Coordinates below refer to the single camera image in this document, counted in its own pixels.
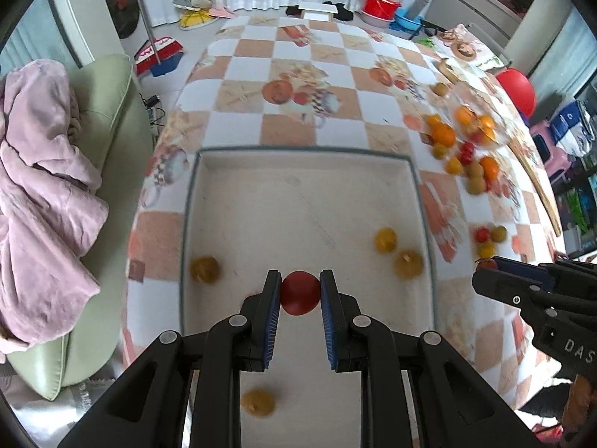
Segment white step stool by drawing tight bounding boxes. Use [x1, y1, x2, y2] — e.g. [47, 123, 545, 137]
[298, 2, 339, 22]

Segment checkered printed tablecloth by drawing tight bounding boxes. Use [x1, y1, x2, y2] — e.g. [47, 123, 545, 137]
[119, 14, 567, 411]

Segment yellow cherry tomato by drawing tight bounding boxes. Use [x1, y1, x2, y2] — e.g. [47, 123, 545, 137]
[240, 387, 277, 418]
[373, 227, 399, 255]
[189, 254, 222, 285]
[393, 248, 424, 281]

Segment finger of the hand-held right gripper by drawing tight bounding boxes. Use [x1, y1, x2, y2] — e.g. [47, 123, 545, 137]
[472, 268, 535, 311]
[493, 256, 597, 290]

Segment grey cabinet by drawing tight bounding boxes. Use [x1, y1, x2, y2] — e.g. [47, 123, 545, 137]
[426, 0, 525, 45]

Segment power strip with cables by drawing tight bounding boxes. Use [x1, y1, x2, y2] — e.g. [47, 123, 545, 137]
[142, 96, 166, 127]

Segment person's right forearm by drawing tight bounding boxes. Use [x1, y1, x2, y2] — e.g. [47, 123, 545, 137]
[562, 373, 597, 444]

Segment white tray with grey rim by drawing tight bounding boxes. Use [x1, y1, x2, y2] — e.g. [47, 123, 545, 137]
[178, 147, 441, 448]

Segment pink fleece blanket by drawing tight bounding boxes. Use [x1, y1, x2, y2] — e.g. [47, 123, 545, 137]
[0, 58, 110, 355]

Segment blue and white bag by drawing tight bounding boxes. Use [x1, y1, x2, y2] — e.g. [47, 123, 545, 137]
[548, 99, 597, 157]

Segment red box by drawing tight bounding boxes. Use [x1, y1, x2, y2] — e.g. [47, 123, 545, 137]
[529, 424, 567, 444]

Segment printed pillow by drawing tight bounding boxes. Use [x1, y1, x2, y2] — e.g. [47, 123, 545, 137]
[422, 23, 507, 73]

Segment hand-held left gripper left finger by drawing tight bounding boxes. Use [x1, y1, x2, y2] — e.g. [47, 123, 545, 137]
[60, 270, 283, 448]

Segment group of cherry tomatoes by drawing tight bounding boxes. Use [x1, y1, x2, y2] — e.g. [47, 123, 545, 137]
[431, 140, 509, 271]

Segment black shelf cabinet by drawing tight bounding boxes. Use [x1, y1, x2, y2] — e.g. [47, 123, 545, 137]
[553, 70, 597, 262]

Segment light green sofa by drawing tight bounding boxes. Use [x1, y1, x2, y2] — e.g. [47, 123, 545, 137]
[4, 53, 159, 402]

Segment red bucket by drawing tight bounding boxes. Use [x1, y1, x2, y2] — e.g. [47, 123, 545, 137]
[363, 0, 402, 19]

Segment blue basin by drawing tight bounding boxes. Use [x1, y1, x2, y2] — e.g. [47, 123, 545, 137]
[394, 12, 427, 31]

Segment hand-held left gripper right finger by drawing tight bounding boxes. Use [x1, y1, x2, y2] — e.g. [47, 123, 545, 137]
[320, 269, 537, 448]

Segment clear glass bowl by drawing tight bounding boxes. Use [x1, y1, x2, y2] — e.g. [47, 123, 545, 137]
[450, 98, 502, 147]

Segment pink plastic stool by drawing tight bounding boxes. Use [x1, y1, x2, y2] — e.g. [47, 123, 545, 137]
[529, 120, 574, 183]

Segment grey printed sheet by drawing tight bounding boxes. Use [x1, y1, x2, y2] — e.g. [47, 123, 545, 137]
[9, 368, 126, 448]

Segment red cherry tomato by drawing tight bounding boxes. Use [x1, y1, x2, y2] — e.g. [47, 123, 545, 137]
[280, 271, 322, 317]

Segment blue dustpan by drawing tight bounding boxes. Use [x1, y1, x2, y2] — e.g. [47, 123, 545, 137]
[149, 58, 184, 79]

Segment red broom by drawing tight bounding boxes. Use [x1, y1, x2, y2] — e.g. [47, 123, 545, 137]
[131, 0, 185, 78]

